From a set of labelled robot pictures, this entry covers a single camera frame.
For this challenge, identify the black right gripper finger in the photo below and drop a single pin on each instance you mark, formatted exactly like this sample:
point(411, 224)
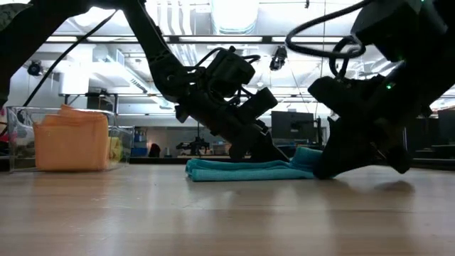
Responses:
point(348, 149)

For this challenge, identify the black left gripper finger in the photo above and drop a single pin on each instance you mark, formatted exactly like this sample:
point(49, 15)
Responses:
point(241, 149)
point(268, 149)

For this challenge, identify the blue microfiber towel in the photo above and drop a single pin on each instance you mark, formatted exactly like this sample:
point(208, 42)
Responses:
point(241, 172)

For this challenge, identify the yellow microfiber towel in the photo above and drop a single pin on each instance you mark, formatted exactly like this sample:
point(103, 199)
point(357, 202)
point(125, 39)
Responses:
point(115, 149)

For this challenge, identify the orange microfiber towel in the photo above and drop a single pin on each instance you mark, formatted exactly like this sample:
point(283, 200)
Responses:
point(71, 142)

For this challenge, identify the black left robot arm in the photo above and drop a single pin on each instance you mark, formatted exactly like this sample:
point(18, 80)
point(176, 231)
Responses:
point(160, 60)

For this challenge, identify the clear plastic basket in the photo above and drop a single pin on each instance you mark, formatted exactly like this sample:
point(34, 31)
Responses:
point(14, 128)

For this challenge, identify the large dark monitor screen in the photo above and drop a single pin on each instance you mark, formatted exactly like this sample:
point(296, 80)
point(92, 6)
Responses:
point(295, 124)

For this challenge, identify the dark robot rig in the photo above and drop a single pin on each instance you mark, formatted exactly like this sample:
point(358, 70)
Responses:
point(195, 145)

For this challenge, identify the dark partition panels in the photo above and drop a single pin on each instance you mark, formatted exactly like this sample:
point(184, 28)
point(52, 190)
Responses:
point(421, 135)

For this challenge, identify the dark rounded chair back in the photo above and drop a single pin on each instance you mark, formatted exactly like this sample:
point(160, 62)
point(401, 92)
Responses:
point(154, 151)

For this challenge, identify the blue stacked storage bins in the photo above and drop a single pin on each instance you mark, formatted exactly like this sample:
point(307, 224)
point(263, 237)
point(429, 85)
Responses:
point(140, 142)

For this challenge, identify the black office desk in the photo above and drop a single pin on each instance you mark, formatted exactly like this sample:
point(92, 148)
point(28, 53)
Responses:
point(440, 149)

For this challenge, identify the thin black gantry frame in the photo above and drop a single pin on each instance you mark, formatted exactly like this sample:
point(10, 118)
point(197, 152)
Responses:
point(198, 131)

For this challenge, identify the black ceiling camera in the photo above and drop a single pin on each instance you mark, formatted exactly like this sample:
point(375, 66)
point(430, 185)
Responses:
point(278, 58)
point(34, 68)

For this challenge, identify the black table frame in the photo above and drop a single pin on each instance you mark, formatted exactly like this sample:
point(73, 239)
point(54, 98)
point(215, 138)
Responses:
point(89, 96)

